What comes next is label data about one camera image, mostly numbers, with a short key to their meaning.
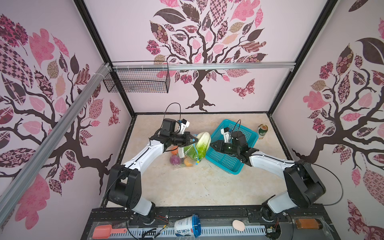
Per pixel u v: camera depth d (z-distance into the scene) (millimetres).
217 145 801
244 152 674
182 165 890
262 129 972
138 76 949
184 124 775
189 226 641
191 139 790
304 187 439
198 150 775
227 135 796
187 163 862
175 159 876
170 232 697
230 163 924
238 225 702
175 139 709
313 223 689
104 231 681
